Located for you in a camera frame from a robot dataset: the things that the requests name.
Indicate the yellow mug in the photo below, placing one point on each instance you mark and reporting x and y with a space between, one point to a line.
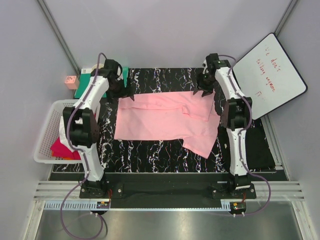
97 66

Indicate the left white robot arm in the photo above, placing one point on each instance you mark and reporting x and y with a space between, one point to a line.
98 86

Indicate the green cutting mat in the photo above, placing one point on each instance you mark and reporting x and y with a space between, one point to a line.
85 79

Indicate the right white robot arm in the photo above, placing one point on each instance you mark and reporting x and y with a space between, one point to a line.
236 117

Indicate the white whiteboard with red writing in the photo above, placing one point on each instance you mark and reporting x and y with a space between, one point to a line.
267 75

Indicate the white plastic laundry basket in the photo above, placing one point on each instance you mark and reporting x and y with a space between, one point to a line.
47 135

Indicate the pink t shirt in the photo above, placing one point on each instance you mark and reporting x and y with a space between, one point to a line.
167 116

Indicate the white t shirt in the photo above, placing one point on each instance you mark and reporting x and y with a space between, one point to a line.
63 137

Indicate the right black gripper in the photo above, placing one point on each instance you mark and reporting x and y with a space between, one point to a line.
207 90

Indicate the pink cube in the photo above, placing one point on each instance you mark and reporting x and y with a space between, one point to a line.
71 82

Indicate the aluminium rail frame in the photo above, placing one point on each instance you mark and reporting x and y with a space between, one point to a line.
279 212

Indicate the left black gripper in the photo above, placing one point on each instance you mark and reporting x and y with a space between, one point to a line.
125 92

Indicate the magenta t shirt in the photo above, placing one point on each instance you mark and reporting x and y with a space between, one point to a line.
61 151

